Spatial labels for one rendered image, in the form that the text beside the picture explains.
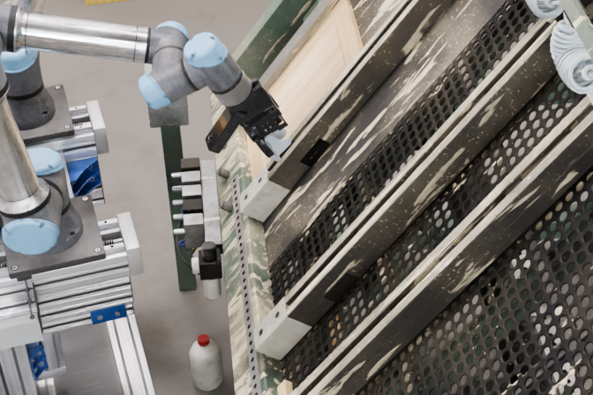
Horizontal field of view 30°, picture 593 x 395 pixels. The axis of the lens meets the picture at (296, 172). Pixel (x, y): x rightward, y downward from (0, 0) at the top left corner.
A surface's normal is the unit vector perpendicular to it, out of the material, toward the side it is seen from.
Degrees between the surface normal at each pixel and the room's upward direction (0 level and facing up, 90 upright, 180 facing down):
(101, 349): 0
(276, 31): 90
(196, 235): 90
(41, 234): 97
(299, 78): 54
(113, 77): 0
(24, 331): 90
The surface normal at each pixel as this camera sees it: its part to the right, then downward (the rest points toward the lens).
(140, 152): -0.01, -0.77
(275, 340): 0.11, 0.64
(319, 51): -0.81, -0.39
